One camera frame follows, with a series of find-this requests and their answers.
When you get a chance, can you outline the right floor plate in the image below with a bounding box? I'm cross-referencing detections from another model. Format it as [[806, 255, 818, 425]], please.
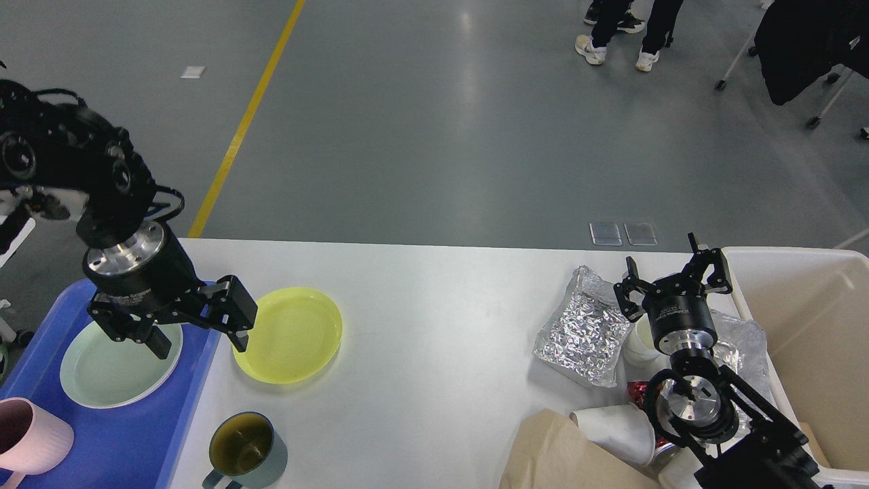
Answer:
[[624, 223, 659, 247]]

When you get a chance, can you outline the white paper cup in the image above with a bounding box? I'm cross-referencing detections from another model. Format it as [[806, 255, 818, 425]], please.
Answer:
[[569, 403, 656, 465]]

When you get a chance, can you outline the silver foil bag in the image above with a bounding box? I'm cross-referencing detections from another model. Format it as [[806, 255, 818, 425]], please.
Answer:
[[532, 264, 632, 388]]

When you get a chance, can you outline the left floor plate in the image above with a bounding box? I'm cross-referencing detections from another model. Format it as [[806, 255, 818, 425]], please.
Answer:
[[589, 222, 622, 247]]

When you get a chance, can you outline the teal mug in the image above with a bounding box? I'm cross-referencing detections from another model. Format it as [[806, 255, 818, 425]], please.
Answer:
[[201, 411, 289, 488]]

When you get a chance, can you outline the crumpled clear plastic wrap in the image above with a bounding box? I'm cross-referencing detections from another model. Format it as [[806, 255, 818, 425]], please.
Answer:
[[711, 309, 774, 403]]

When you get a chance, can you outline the pale green plate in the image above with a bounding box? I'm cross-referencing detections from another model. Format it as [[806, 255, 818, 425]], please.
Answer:
[[59, 321, 184, 409]]

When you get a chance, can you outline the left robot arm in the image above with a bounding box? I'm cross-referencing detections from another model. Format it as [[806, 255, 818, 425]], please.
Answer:
[[1, 79, 258, 359]]

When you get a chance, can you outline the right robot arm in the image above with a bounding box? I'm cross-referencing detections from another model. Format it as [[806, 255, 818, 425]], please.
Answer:
[[614, 234, 819, 488]]

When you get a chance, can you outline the small white cup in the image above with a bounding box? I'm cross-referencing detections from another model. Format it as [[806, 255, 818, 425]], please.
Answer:
[[623, 315, 662, 366]]

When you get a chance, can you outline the pink mug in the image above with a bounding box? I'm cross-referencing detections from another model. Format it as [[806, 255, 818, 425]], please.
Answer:
[[1, 397, 75, 488]]

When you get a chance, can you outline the red snack wrapper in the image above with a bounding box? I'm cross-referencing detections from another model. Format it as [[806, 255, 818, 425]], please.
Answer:
[[627, 381, 649, 410]]

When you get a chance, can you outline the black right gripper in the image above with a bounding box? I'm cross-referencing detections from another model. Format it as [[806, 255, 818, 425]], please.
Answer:
[[614, 234, 734, 357]]

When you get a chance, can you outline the person in white sneakers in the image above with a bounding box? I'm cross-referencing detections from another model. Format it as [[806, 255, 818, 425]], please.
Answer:
[[575, 0, 685, 73]]

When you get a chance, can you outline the black jacket on chair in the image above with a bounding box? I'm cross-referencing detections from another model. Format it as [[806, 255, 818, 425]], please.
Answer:
[[743, 1, 867, 129]]

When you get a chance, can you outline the person in black sneakers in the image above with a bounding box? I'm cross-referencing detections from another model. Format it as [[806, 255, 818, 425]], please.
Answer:
[[583, 1, 646, 35]]

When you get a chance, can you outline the brown paper bag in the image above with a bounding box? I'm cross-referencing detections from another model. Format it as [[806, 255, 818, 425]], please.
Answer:
[[499, 409, 661, 488]]

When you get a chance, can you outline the blue plastic tray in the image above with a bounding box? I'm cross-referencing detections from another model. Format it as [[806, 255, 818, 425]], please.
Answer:
[[1, 279, 221, 488]]

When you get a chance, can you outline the white side table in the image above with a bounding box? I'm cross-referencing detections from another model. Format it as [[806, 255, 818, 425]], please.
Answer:
[[1, 201, 35, 267]]

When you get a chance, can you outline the yellow plastic plate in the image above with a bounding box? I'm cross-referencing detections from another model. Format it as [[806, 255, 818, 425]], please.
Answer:
[[232, 286, 344, 386]]

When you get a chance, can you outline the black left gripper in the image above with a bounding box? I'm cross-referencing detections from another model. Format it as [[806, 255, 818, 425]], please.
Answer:
[[83, 221, 258, 360]]

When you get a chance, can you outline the beige plastic bin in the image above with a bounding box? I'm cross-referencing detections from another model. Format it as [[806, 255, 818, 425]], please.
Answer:
[[724, 247, 868, 488]]

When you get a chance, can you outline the floor plate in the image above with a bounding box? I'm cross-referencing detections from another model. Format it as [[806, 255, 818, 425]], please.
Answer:
[[589, 222, 622, 247], [624, 223, 659, 247]]

